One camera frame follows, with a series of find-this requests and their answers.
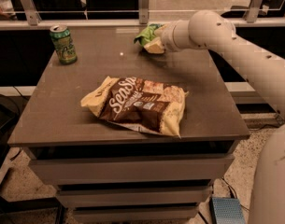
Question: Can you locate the metal railing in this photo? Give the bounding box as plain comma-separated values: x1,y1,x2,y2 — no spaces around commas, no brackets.
0,0,285,29

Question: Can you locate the grey drawer cabinet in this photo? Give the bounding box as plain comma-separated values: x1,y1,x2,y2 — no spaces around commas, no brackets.
9,27,249,223

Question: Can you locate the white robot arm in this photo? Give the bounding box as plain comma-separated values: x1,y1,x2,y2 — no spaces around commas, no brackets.
158,10,285,224

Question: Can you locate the green rice chip bag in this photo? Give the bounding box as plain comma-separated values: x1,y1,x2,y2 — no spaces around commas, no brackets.
134,23,163,47

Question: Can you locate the black cable on floor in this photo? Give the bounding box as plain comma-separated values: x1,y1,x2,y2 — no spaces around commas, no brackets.
221,177,250,212

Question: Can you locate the blue grey floor box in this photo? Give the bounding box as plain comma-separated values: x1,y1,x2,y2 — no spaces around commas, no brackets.
209,197,246,224

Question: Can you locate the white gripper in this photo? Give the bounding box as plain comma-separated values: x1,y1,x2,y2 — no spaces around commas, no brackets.
144,21,179,54

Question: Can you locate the green soda can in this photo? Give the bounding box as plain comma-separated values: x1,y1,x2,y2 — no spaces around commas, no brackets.
50,25,78,64

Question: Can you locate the brown SeaSalt chip bag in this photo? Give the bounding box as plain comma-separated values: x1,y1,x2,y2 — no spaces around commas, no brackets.
80,77,188,136

